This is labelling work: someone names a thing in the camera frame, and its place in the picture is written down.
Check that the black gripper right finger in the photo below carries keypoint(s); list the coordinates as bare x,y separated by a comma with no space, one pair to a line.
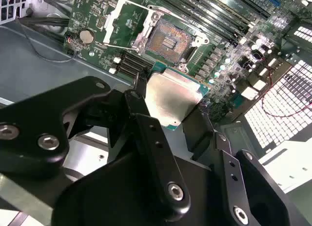
258,187

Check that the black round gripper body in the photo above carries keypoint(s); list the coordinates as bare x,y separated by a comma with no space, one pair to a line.
117,194

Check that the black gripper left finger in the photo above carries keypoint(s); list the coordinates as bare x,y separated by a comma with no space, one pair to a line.
36,118

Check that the silver topped CPU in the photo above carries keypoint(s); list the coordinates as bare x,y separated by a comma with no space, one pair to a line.
170,97

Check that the metal socket cover frame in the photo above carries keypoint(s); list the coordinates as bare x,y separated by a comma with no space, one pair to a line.
113,19

